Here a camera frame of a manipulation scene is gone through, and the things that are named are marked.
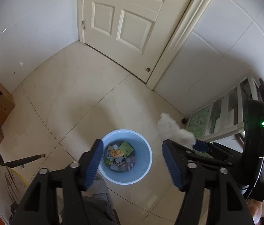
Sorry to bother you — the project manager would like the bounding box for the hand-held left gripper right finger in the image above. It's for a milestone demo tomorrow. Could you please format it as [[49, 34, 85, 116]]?
[[162, 139, 256, 225]]

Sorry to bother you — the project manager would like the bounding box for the white panelled door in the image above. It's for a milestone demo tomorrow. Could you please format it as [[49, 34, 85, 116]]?
[[76, 0, 222, 91]]

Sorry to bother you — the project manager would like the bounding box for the person's right forearm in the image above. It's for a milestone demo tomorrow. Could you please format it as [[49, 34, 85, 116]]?
[[247, 198, 264, 225]]

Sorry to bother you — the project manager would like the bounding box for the white panel door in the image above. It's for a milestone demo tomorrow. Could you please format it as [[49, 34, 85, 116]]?
[[82, 0, 177, 81]]

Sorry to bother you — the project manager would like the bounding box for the white and yellow packet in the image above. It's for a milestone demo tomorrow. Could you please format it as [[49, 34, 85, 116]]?
[[106, 145, 116, 166]]

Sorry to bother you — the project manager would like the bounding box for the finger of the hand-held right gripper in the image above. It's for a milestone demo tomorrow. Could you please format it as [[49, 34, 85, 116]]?
[[192, 139, 245, 160], [185, 150, 243, 170]]

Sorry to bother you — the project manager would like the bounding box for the clear plastic bag bundle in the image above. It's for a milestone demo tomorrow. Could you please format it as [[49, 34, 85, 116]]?
[[119, 156, 136, 170]]

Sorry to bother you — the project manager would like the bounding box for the green packet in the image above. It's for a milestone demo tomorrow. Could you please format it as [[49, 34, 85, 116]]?
[[118, 141, 134, 156]]

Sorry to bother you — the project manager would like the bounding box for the black chair leg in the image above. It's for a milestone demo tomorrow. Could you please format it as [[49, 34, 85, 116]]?
[[0, 138, 45, 168]]

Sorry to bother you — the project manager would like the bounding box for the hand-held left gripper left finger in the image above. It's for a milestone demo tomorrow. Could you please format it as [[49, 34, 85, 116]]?
[[9, 139, 104, 225]]

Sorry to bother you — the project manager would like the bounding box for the white rack with green panels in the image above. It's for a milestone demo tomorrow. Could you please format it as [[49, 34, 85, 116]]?
[[184, 76, 262, 144]]

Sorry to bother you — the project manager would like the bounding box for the blue trash bin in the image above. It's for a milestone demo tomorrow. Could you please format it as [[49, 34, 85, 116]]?
[[98, 129, 153, 185]]

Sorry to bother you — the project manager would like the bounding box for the person's grey trouser leg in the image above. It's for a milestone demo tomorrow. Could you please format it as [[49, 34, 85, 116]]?
[[80, 178, 118, 225]]

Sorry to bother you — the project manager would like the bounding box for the large cardboard box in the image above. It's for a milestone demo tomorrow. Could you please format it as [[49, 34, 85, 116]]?
[[0, 78, 16, 125]]

